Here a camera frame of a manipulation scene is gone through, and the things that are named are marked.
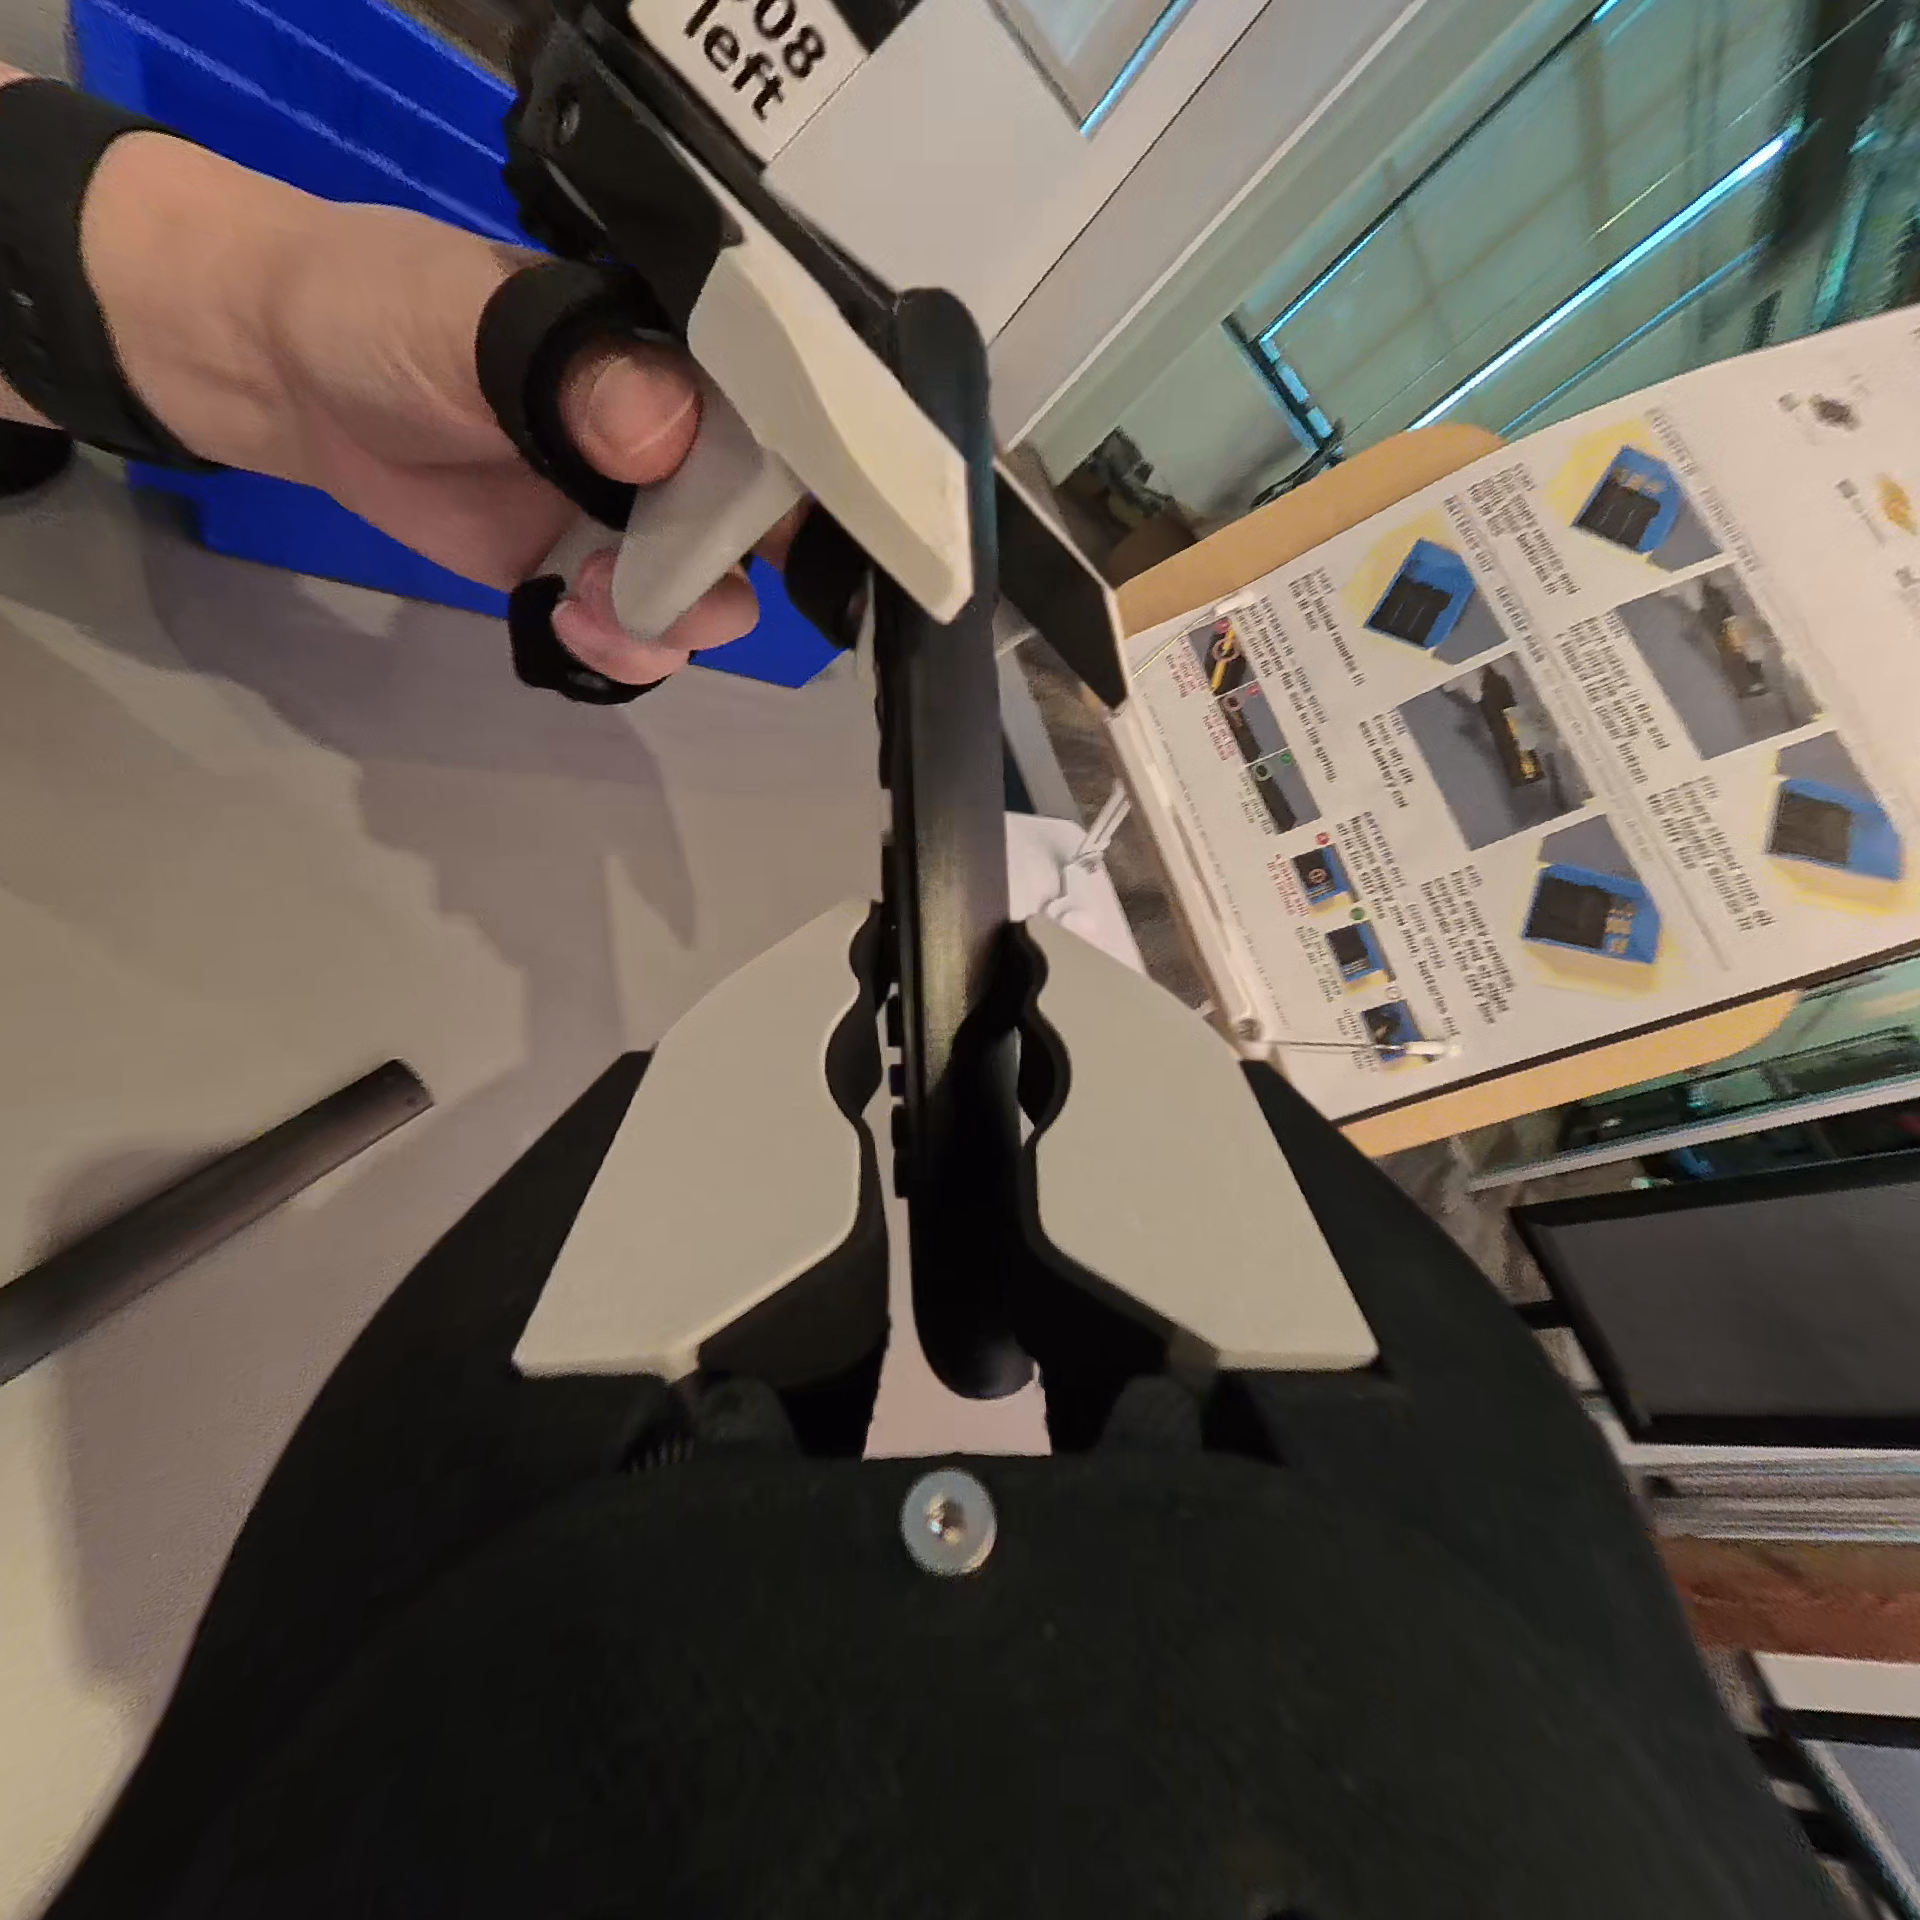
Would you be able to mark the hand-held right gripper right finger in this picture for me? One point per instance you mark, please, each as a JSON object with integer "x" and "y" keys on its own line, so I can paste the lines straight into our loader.
{"x": 1183, "y": 1199}

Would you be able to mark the person's left hand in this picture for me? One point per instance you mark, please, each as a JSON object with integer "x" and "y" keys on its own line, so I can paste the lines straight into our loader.
{"x": 345, "y": 346}

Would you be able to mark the blue plastic bin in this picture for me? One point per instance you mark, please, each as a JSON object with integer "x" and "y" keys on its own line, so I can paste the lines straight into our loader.
{"x": 300, "y": 74}

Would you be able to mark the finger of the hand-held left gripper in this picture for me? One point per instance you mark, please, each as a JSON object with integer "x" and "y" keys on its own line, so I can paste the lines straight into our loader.
{"x": 857, "y": 438}
{"x": 1059, "y": 588}

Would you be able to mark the white board stand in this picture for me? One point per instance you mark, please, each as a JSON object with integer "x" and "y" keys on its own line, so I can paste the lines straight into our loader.
{"x": 1059, "y": 891}

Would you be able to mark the black remote control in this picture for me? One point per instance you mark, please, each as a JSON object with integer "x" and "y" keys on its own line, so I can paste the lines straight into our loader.
{"x": 947, "y": 840}

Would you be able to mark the instruction poster board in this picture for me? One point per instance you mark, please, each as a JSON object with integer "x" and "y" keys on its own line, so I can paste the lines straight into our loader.
{"x": 1574, "y": 673}

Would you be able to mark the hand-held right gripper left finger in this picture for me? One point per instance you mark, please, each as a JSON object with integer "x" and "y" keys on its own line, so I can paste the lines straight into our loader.
{"x": 706, "y": 1199}

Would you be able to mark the black wristband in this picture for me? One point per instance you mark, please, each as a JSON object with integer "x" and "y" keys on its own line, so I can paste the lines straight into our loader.
{"x": 71, "y": 269}

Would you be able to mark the black monitor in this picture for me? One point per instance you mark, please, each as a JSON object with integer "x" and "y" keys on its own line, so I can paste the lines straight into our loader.
{"x": 1721, "y": 1291}

